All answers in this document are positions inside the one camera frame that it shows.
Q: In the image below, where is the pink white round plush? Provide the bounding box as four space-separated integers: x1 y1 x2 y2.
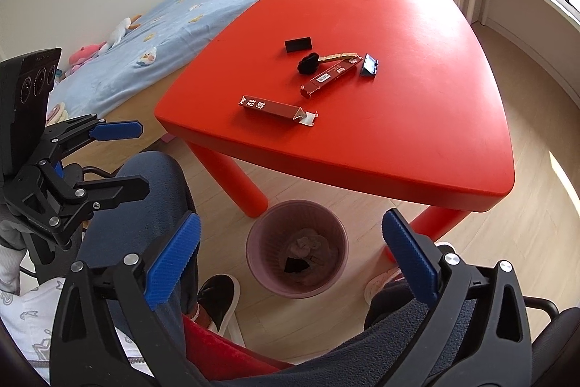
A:
45 102 71 125

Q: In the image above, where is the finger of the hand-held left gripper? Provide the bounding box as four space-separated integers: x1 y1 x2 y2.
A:
42 115 144 163
16 162 150 249

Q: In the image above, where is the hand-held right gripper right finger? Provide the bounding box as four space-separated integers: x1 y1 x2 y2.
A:
382 209 534 387

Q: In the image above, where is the white duck plush toy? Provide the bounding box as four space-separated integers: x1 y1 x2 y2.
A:
97 17 143 56

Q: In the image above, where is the black shoe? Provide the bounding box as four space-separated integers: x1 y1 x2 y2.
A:
196 273 241 334

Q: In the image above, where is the black office chair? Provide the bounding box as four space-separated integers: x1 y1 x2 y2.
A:
517 295 580 387

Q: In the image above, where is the white star-print cloth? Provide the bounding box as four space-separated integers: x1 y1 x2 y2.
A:
0 276 152 385

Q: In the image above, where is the red cloth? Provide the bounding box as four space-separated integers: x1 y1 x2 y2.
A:
182 315 295 382

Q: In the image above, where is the black wrapper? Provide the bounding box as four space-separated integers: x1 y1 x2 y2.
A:
296 53 320 75

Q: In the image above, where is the person's left leg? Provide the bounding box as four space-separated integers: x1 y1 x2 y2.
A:
75 151 201 363

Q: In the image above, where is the pink waste bin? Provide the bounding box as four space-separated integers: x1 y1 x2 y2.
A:
246 199 349 300

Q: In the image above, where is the small blue box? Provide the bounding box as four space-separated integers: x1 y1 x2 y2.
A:
361 54 380 79

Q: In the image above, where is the red plastic table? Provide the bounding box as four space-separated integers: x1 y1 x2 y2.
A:
154 0 517 240

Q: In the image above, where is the red carton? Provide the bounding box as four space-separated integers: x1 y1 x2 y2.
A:
299 56 362 100

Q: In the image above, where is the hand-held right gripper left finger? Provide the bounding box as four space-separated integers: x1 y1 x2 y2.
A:
51 212 202 387

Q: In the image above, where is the bed with blue sheet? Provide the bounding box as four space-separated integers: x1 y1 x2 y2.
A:
43 0 369 143

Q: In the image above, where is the pink plush toy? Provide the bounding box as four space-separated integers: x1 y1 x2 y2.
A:
67 44 101 76

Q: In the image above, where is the beige cardboard strip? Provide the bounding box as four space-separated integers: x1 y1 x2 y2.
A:
317 52 359 63

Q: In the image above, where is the long dark red box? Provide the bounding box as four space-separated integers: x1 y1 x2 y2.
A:
238 95 319 128

